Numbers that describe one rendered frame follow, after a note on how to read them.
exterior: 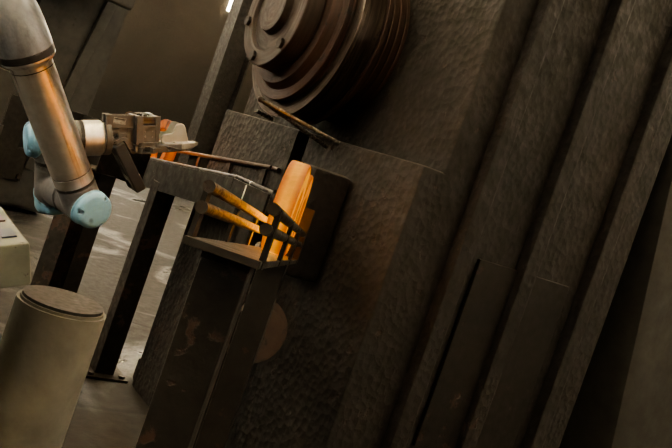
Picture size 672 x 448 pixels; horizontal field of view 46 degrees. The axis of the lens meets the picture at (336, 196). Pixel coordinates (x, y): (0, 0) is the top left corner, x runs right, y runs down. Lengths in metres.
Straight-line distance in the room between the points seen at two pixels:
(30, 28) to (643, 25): 1.30
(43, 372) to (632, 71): 1.41
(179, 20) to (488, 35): 10.95
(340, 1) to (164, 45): 10.66
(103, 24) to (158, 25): 7.63
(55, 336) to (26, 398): 0.09
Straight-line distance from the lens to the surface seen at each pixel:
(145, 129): 1.75
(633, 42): 1.94
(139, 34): 12.27
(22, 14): 1.47
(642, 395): 2.26
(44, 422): 1.13
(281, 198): 1.22
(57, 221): 2.25
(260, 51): 1.88
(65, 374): 1.11
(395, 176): 1.62
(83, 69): 4.72
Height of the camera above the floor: 0.80
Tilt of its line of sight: 2 degrees down
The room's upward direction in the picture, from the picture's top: 19 degrees clockwise
